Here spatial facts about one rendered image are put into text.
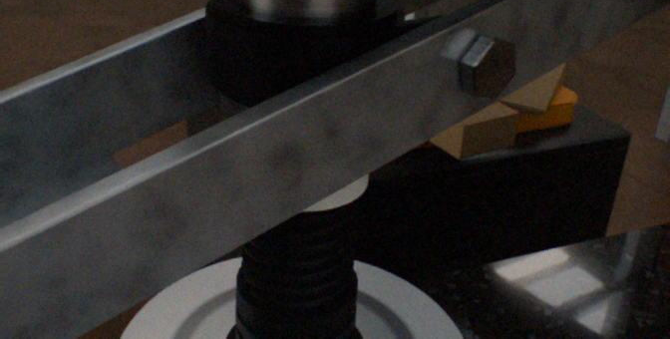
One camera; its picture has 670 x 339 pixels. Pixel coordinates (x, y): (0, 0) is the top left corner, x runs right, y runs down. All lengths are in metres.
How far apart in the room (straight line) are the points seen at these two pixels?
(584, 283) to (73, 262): 0.42
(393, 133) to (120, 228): 0.12
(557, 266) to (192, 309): 0.29
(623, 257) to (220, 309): 0.33
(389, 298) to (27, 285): 0.28
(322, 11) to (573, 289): 0.34
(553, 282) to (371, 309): 0.17
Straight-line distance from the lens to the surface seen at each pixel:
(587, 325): 0.54
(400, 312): 0.47
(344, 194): 0.34
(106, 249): 0.26
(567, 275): 0.59
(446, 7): 1.18
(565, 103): 1.18
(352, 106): 0.28
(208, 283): 0.49
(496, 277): 0.56
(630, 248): 0.64
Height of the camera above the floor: 1.19
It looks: 26 degrees down
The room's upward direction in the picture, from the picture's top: 3 degrees clockwise
